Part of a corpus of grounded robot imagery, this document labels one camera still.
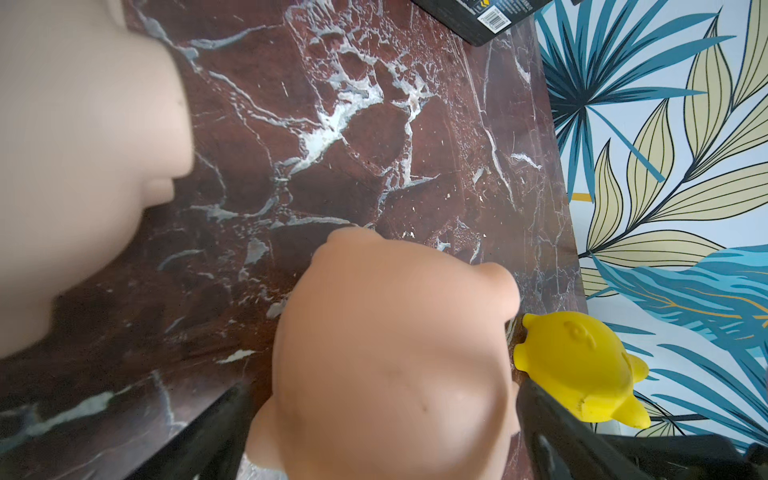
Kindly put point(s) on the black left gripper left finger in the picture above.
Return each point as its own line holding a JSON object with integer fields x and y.
{"x": 210, "y": 447}

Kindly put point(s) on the dark pink piggy bank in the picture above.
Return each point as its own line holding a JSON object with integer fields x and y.
{"x": 390, "y": 361}

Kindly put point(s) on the yellow black plastic toolbox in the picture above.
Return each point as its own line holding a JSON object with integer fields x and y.
{"x": 479, "y": 21}

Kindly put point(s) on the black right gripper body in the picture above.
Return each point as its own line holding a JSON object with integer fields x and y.
{"x": 691, "y": 457}

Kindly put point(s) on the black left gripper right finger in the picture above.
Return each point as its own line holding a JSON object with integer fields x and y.
{"x": 561, "y": 447}

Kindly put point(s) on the light pink piggy bank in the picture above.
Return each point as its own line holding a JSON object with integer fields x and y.
{"x": 95, "y": 128}

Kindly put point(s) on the yellow piggy bank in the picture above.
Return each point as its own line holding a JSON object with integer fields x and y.
{"x": 582, "y": 364}

